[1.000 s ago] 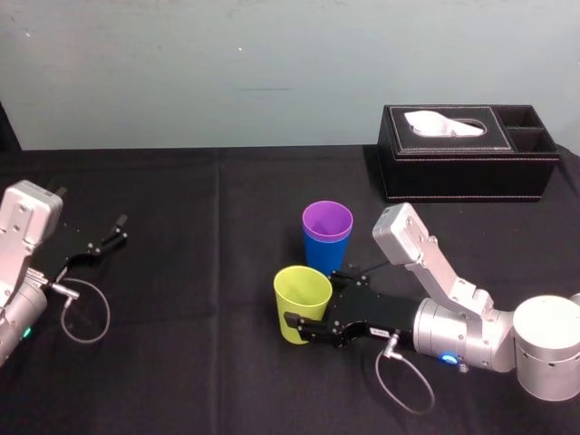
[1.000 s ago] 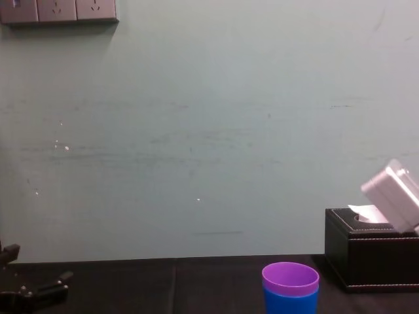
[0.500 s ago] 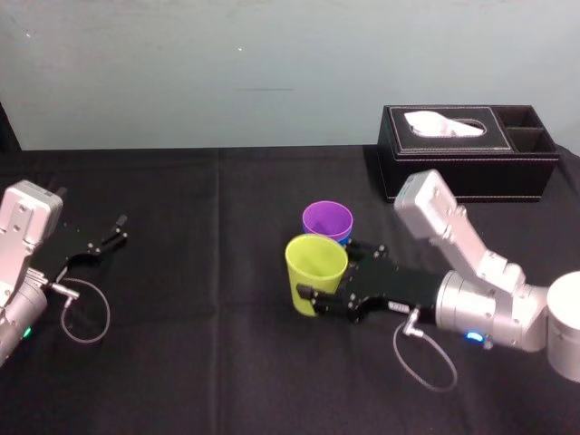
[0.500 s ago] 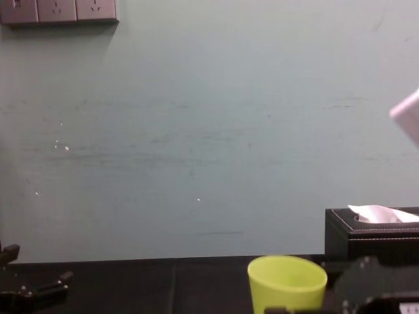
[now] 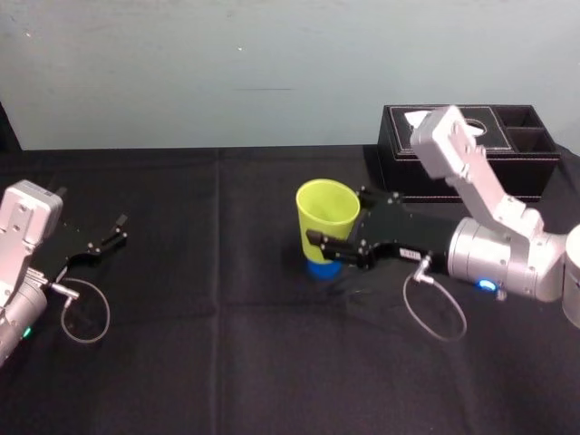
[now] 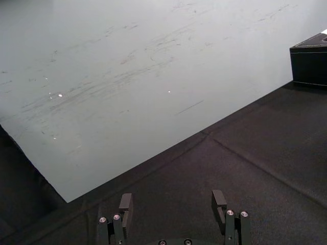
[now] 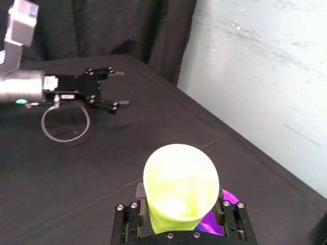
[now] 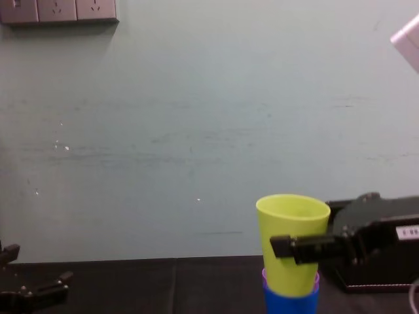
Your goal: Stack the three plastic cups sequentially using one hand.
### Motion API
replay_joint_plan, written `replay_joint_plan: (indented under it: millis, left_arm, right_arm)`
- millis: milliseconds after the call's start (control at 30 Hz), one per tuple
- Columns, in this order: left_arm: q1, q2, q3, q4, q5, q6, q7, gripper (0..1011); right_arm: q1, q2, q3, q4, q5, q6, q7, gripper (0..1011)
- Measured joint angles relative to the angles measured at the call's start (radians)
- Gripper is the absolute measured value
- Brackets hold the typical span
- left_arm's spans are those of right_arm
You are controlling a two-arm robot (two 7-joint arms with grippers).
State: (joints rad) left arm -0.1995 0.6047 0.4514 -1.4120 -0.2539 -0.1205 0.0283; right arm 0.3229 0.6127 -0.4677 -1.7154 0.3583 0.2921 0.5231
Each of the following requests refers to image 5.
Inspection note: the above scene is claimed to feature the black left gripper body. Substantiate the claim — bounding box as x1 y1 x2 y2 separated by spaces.
32 217 102 282

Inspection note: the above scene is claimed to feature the thin left gripper cable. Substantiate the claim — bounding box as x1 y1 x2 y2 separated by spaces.
47 278 111 344

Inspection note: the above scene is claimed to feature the black leather tissue box organizer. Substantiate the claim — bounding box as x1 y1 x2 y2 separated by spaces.
376 104 563 204

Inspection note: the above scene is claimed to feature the thin gripper cable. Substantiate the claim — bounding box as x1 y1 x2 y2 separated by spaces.
402 255 469 343
47 278 111 344

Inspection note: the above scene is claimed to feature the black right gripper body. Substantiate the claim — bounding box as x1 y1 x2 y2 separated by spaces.
349 191 459 276

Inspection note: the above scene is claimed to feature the dark background object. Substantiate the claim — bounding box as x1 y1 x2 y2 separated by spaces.
0 101 24 152

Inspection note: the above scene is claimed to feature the blue plastic cup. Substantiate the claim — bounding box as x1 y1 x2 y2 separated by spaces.
306 258 343 282

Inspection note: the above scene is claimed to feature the lime green plastic cup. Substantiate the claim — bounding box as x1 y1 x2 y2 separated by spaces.
295 179 362 265

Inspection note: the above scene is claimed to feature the black table cloth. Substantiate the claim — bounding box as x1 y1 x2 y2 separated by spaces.
0 144 580 435

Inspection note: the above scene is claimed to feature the thin right gripper cable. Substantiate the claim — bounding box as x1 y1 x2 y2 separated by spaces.
402 255 469 343

